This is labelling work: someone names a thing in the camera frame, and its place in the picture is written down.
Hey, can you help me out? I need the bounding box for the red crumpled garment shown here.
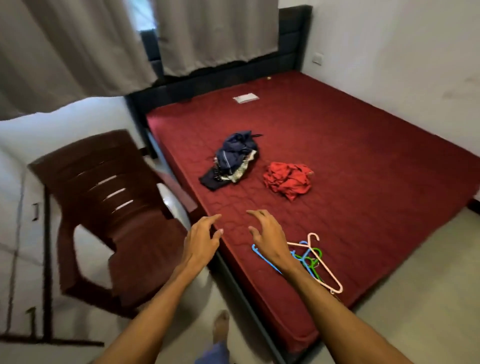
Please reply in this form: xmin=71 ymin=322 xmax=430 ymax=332
xmin=262 ymin=161 xmax=314 ymax=202

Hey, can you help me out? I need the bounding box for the green plastic hanger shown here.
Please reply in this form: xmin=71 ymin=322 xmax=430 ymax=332
xmin=293 ymin=247 xmax=324 ymax=283

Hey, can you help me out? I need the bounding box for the person's foot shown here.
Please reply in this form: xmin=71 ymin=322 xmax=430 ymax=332
xmin=212 ymin=310 xmax=230 ymax=344

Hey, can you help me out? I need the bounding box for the blue plastic hanger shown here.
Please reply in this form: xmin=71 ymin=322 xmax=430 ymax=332
xmin=251 ymin=241 xmax=319 ymax=280

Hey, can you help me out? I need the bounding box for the wide beige curtain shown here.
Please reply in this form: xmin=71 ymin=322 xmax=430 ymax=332
xmin=0 ymin=0 xmax=158 ymax=121

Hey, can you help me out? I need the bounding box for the narrow beige curtain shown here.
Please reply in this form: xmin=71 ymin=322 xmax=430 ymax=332
xmin=153 ymin=0 xmax=280 ymax=78

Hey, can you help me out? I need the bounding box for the red quilted mattress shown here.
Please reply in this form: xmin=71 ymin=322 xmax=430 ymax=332
xmin=146 ymin=71 xmax=480 ymax=355

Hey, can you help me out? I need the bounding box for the pink plastic hanger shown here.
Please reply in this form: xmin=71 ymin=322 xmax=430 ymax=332
xmin=287 ymin=232 xmax=344 ymax=294

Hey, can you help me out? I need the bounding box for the person's blue trouser leg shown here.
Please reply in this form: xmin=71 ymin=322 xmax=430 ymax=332
xmin=194 ymin=340 xmax=230 ymax=364

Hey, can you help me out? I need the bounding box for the navy blue garment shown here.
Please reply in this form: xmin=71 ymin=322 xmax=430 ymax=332
xmin=199 ymin=130 xmax=263 ymax=192

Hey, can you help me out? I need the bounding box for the window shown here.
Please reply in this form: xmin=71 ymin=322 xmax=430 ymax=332
xmin=125 ymin=0 xmax=157 ymax=33

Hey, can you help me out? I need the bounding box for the patterned light garment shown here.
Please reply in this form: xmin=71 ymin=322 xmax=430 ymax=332
xmin=213 ymin=150 xmax=260 ymax=184

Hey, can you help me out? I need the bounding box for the person's left forearm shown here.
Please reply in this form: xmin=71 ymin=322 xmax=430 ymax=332
xmin=92 ymin=261 xmax=207 ymax=364

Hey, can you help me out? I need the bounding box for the person's left hand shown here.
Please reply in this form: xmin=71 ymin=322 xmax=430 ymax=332
xmin=182 ymin=214 xmax=224 ymax=270

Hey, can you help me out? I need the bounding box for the person's right hand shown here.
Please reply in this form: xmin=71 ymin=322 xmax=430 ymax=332
xmin=246 ymin=209 xmax=298 ymax=273

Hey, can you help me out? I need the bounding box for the white wardrobe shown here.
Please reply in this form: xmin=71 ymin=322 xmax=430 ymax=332
xmin=0 ymin=95 xmax=158 ymax=364

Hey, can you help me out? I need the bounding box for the brown plastic chair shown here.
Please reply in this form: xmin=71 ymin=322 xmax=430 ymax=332
xmin=28 ymin=129 xmax=199 ymax=320

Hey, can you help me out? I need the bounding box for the person's right forearm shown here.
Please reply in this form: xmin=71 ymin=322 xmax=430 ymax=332
xmin=279 ymin=261 xmax=414 ymax=364

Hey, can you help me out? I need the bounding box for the black bed frame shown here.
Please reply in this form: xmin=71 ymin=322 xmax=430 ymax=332
xmin=125 ymin=5 xmax=480 ymax=364

